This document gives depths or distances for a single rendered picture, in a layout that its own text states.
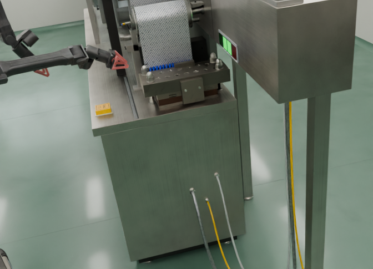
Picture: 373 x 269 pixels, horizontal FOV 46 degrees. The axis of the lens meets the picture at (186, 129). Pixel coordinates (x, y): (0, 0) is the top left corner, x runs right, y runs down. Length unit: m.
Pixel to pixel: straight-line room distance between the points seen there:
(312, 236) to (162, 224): 0.78
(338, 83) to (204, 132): 0.78
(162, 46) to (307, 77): 0.90
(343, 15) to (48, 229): 2.20
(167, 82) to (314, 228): 0.87
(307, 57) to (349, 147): 2.05
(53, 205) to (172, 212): 1.14
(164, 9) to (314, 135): 0.93
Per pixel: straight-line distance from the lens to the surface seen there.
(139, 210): 2.21
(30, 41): 2.23
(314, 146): 1.64
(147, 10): 2.10
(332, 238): 2.62
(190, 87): 1.98
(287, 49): 1.36
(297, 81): 1.41
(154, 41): 2.11
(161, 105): 2.02
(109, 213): 2.93
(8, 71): 1.92
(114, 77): 2.49
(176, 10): 2.11
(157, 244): 2.37
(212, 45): 2.20
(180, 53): 2.15
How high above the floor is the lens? 1.76
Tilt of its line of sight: 28 degrees down
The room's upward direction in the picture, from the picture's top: 8 degrees counter-clockwise
